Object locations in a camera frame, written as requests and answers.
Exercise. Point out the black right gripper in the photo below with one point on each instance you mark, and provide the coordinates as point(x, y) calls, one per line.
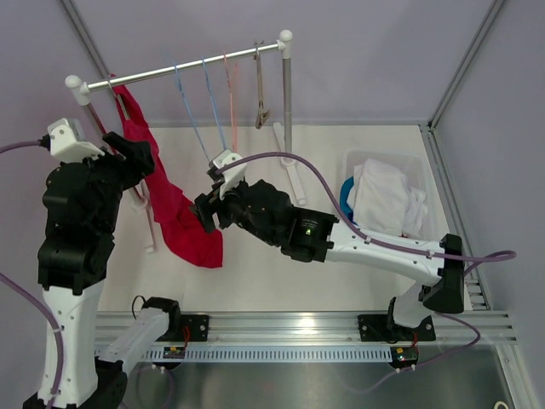
point(208, 205)

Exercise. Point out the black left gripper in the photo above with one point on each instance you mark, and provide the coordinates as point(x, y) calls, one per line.
point(140, 164)

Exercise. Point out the magenta t shirt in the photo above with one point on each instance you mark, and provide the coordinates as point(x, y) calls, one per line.
point(182, 232)

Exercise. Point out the light blue hanger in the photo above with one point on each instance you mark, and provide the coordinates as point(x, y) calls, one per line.
point(214, 106)
point(182, 92)

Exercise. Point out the pink wire hanger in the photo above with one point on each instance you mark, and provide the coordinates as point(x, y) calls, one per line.
point(231, 70)

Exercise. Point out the blue t shirt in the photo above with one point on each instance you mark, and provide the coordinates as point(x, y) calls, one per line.
point(347, 191)

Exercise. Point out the white t shirt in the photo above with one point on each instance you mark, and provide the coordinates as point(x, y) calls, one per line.
point(383, 201)

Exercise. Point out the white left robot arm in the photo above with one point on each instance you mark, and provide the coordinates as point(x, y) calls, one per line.
point(82, 199)

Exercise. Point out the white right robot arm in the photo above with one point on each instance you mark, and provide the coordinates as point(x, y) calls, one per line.
point(312, 236)

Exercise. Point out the wooden clip hanger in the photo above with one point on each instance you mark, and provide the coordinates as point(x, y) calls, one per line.
point(262, 114)

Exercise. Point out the clothes rack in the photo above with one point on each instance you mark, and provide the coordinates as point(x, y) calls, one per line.
point(82, 90)

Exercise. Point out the white plastic basket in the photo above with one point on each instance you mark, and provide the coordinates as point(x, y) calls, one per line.
point(411, 165)

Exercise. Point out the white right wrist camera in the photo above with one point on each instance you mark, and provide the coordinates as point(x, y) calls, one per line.
point(224, 173)

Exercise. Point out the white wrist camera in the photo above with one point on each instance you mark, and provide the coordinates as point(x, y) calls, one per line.
point(224, 173)
point(67, 142)

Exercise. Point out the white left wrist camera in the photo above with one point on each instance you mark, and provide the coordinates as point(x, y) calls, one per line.
point(67, 142)

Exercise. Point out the aluminium mounting rail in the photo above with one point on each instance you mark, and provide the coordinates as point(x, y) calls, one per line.
point(292, 328)

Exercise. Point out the white slotted cable duct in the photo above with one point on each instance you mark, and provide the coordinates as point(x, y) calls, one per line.
point(200, 353)

